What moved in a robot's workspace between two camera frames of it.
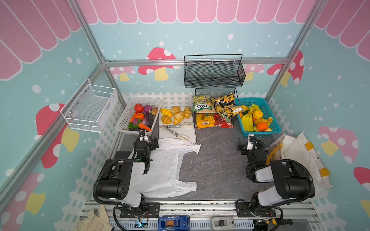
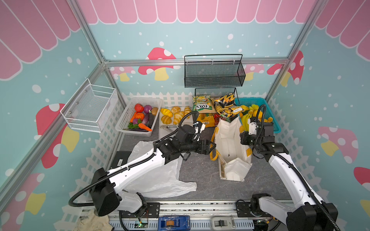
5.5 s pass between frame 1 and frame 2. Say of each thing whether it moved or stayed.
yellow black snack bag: stayed
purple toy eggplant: stayed
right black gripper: moved
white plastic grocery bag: stayed
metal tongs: stayed
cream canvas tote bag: moved
